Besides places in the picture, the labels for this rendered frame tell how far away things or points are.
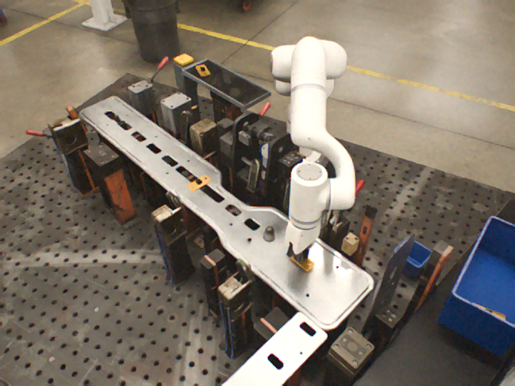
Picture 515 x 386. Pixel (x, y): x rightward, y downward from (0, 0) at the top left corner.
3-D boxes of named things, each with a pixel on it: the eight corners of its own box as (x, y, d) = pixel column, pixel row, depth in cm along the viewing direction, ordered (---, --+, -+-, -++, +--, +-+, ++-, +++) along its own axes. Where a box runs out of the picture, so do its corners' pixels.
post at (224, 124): (223, 197, 186) (216, 122, 158) (231, 192, 189) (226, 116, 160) (231, 204, 184) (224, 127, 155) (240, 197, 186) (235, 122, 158)
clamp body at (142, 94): (140, 152, 209) (123, 86, 183) (159, 142, 214) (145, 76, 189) (152, 161, 204) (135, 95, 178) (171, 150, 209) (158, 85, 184)
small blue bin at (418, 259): (387, 265, 161) (392, 250, 154) (401, 250, 165) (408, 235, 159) (413, 282, 155) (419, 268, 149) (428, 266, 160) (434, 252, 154)
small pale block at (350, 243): (329, 305, 149) (342, 238, 123) (335, 299, 151) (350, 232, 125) (337, 311, 147) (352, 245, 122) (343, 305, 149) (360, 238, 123)
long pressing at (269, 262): (70, 116, 181) (68, 113, 180) (116, 95, 192) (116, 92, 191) (329, 338, 110) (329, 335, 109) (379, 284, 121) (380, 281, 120)
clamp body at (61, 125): (69, 191, 191) (38, 123, 165) (99, 175, 198) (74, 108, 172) (80, 203, 185) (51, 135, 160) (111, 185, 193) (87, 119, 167)
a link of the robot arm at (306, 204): (324, 198, 113) (289, 197, 113) (329, 160, 103) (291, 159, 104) (326, 223, 107) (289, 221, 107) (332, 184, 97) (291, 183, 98)
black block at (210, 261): (200, 312, 148) (190, 261, 127) (224, 292, 153) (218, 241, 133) (215, 327, 144) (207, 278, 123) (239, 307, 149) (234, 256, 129)
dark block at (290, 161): (275, 240, 169) (277, 159, 140) (287, 230, 173) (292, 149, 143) (284, 247, 167) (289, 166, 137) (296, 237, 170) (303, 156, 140)
